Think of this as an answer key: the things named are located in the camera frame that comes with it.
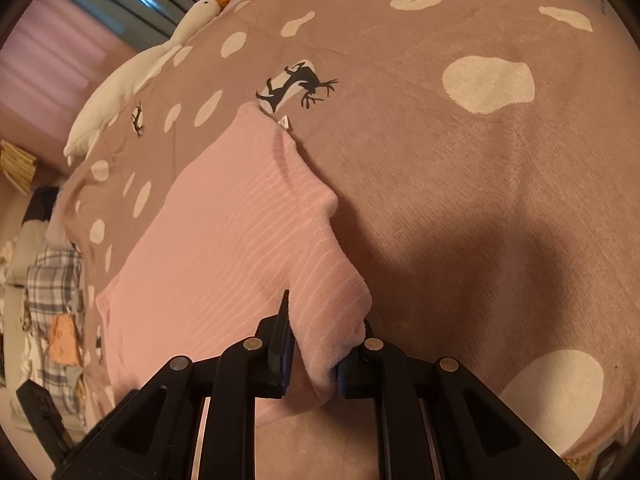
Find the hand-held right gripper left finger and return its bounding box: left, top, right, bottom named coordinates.
left=52, top=290, right=297, bottom=480

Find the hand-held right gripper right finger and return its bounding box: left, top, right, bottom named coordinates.
left=336, top=320, right=581, bottom=480

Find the pink ribbed shirt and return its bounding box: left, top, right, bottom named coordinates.
left=95, top=102, right=374, bottom=428

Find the orange cloth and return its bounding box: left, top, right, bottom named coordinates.
left=47, top=314, right=84, bottom=367

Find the plaid cloth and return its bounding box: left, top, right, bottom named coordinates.
left=22, top=245, right=87, bottom=411

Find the dark cloth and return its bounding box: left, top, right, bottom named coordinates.
left=22, top=186, right=64, bottom=226

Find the spotted deer print blanket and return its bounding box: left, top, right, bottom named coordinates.
left=47, top=0, right=639, bottom=480

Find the stack of yellowish books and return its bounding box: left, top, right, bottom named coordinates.
left=0, top=140, right=39, bottom=195

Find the white goose plush toy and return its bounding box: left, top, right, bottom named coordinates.
left=64, top=0, right=236, bottom=166

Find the pink curtain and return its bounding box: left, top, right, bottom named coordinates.
left=0, top=0, right=137, bottom=147

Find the blue-grey curtain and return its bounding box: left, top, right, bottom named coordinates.
left=50, top=0, right=222, bottom=47

